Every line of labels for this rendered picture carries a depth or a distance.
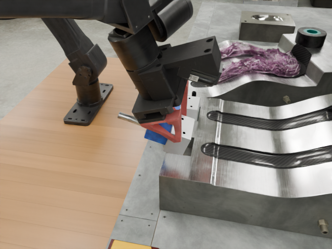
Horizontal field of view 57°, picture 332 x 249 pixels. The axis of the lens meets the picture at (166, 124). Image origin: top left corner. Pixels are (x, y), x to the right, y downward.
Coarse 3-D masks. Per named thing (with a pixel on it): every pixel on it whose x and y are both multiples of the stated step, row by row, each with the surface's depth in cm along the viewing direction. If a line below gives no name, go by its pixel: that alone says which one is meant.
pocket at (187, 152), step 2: (192, 138) 58; (192, 140) 59; (190, 142) 59; (192, 142) 59; (188, 144) 59; (190, 144) 59; (192, 144) 59; (188, 146) 60; (190, 146) 60; (192, 146) 60; (186, 148) 60; (188, 148) 60; (190, 148) 60; (186, 150) 59; (188, 150) 59; (190, 150) 59; (184, 152) 59; (186, 152) 59; (188, 152) 59; (190, 152) 59; (184, 154) 58; (186, 154) 58; (188, 154) 58; (190, 154) 58
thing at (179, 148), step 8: (120, 112) 53; (128, 120) 53; (136, 120) 53; (184, 120) 53; (192, 120) 54; (168, 128) 53; (184, 128) 52; (192, 128) 52; (144, 136) 53; (152, 136) 53; (160, 136) 52; (184, 136) 51; (168, 144) 53; (176, 144) 52; (184, 144) 52; (168, 152) 54; (176, 152) 54
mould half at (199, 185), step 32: (320, 96) 64; (224, 128) 61; (256, 128) 61; (320, 128) 56; (192, 160) 53; (224, 160) 54; (160, 192) 53; (192, 192) 51; (224, 192) 50; (256, 192) 48; (288, 192) 48; (320, 192) 46; (256, 224) 53; (288, 224) 51
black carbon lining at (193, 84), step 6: (294, 48) 89; (300, 48) 88; (294, 54) 90; (300, 54) 88; (306, 54) 86; (300, 60) 89; (306, 60) 86; (300, 66) 87; (306, 66) 86; (300, 72) 85; (192, 84) 82; (198, 84) 82
